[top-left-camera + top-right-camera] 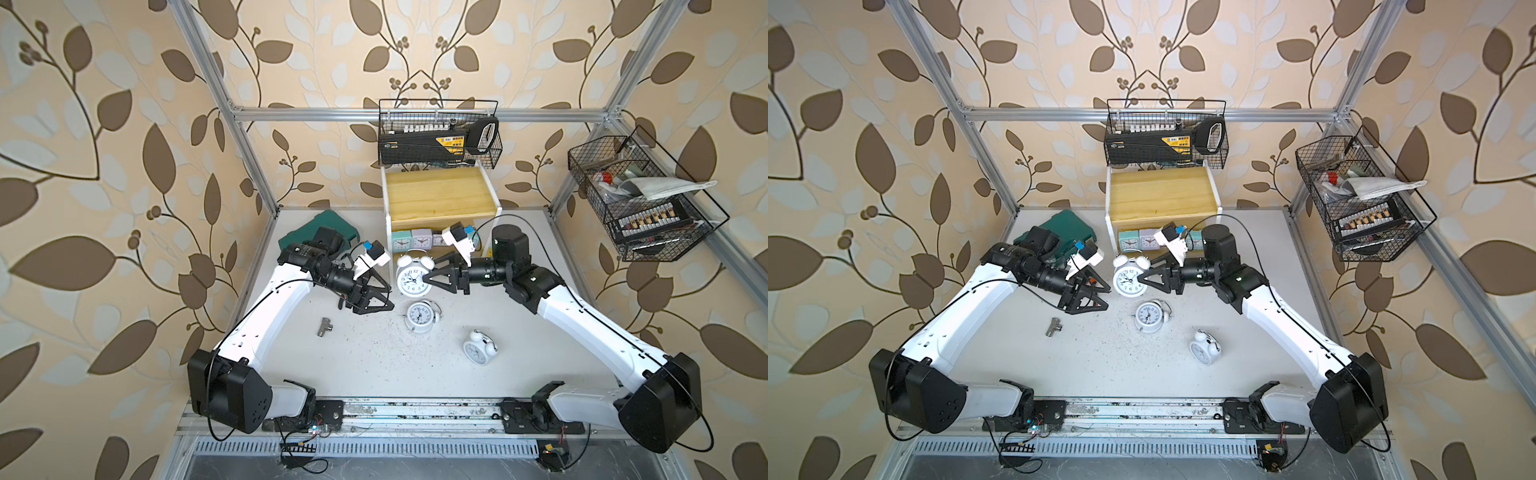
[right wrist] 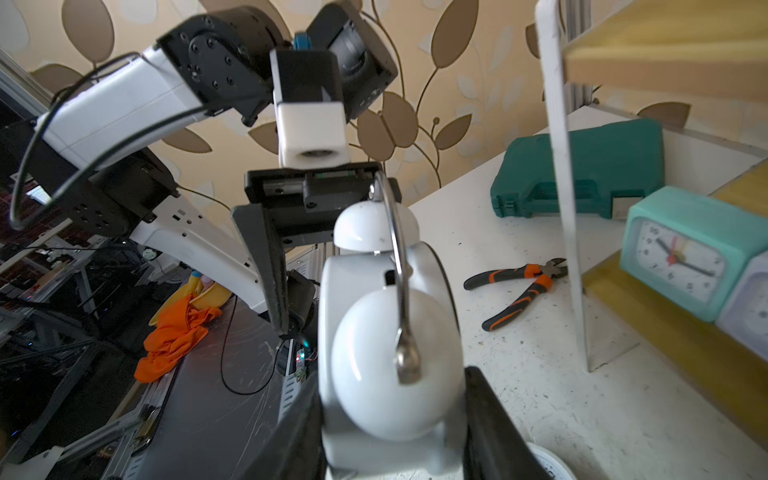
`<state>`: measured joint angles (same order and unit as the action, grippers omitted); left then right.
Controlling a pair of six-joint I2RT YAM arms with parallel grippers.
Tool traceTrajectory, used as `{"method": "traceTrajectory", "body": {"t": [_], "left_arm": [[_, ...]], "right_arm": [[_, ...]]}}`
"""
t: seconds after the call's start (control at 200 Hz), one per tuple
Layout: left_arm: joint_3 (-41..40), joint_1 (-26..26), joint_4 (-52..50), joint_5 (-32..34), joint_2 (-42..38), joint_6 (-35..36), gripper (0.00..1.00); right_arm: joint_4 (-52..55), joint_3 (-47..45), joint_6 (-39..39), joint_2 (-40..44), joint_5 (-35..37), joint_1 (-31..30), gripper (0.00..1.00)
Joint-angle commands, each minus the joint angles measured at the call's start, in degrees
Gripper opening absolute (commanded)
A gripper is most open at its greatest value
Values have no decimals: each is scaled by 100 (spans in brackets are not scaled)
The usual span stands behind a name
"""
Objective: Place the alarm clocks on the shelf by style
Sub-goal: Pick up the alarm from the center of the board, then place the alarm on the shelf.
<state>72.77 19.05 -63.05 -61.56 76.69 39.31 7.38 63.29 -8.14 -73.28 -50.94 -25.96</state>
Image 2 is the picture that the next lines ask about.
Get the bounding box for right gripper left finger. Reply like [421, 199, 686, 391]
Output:
[239, 373, 327, 480]

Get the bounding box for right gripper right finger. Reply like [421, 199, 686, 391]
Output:
[463, 366, 550, 480]

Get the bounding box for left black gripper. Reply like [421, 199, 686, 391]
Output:
[232, 162, 384, 336]

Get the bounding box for white twin-bell clock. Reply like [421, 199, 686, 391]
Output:
[318, 172, 468, 475]
[527, 442, 577, 480]

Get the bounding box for mint square alarm clock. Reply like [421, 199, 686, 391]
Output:
[620, 186, 767, 323]

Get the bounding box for lilac square alarm clock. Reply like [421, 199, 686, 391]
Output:
[716, 252, 768, 361]

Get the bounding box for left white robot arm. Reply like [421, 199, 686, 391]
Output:
[1, 1, 398, 337]

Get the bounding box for wooden two-tier shelf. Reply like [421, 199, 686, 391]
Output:
[534, 1, 767, 445]

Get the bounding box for orange cloth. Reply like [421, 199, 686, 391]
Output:
[134, 295, 222, 384]

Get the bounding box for orange black pliers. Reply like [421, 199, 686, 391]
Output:
[463, 257, 569, 333]

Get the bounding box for green plastic tool case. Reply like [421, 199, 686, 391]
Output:
[490, 118, 665, 219]

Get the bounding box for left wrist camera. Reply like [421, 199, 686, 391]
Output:
[270, 49, 350, 170]

